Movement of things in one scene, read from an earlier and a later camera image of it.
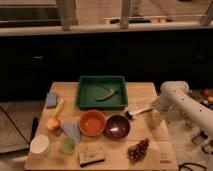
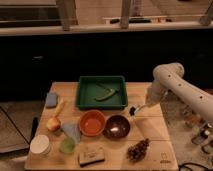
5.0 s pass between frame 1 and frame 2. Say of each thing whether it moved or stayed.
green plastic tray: stayed
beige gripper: moved
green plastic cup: stayed
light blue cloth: stayed
